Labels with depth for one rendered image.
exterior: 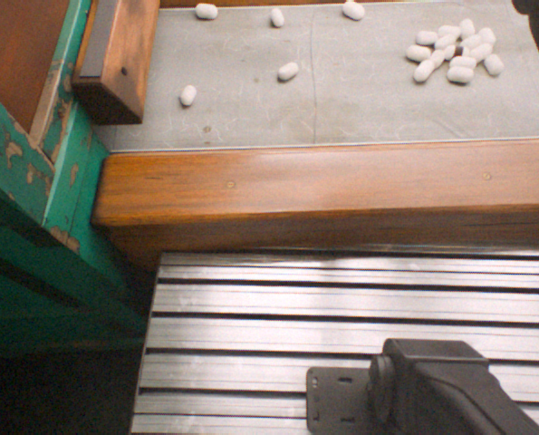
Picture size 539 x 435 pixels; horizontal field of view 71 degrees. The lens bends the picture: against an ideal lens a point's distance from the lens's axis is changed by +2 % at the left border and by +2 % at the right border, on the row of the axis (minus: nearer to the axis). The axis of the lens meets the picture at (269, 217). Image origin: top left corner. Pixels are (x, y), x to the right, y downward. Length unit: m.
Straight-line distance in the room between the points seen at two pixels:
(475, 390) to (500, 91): 0.47
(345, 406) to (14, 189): 0.40
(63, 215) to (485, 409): 0.40
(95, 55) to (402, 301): 0.47
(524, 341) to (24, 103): 0.61
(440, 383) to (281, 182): 0.27
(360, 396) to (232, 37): 0.56
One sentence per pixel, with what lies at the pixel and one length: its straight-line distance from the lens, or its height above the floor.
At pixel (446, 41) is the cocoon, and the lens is 0.70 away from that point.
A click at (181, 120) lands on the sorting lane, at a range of 0.57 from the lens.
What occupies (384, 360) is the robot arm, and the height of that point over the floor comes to 0.80.
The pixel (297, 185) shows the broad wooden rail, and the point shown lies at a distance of 0.46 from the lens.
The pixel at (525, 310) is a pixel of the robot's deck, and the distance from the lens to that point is 0.60.
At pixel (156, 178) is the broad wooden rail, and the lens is 0.49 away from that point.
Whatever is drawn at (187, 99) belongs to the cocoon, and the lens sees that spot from 0.58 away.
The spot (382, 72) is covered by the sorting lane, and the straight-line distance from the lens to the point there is 0.65.
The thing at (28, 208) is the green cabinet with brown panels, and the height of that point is 0.86.
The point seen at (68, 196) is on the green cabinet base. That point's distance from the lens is 0.45.
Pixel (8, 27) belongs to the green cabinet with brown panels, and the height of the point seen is 0.93.
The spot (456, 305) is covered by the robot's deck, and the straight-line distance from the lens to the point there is 0.56.
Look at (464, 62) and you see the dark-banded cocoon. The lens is 0.67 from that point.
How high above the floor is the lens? 1.16
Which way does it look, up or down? 63 degrees down
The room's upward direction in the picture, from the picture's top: 1 degrees counter-clockwise
